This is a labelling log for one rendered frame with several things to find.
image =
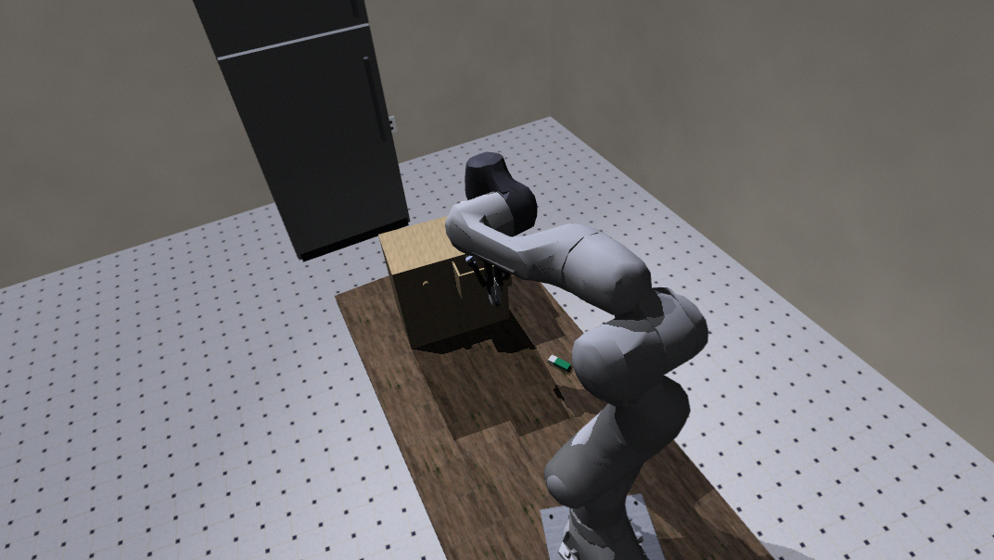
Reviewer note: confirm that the small dark brown chest of drawers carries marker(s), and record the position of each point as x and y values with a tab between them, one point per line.
418	246

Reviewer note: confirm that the brown wooden drawer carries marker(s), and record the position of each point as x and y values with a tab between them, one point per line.
473	301
466	280
434	329
482	314
428	306
424	280

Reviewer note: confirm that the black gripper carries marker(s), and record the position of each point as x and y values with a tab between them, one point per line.
499	275

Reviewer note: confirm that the green and white eraser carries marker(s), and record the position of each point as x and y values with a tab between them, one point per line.
559	363

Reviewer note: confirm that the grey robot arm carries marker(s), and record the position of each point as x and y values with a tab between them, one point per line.
621	361

